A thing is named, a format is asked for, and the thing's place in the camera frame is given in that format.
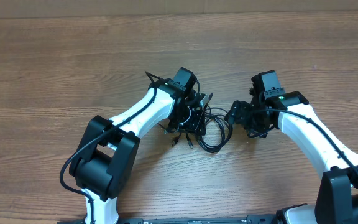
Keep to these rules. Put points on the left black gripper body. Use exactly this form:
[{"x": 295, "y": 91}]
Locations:
[{"x": 190, "y": 119}]

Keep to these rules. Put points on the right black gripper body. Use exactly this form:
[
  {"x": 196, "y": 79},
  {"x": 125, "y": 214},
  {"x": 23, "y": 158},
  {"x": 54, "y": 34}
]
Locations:
[{"x": 241, "y": 112}]

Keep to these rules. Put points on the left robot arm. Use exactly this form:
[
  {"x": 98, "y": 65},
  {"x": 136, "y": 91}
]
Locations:
[{"x": 103, "y": 161}]

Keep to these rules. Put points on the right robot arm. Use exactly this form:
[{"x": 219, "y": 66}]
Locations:
[{"x": 335, "y": 163}]

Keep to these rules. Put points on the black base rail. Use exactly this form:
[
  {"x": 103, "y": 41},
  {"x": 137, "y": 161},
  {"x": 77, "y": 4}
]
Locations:
[{"x": 194, "y": 220}]

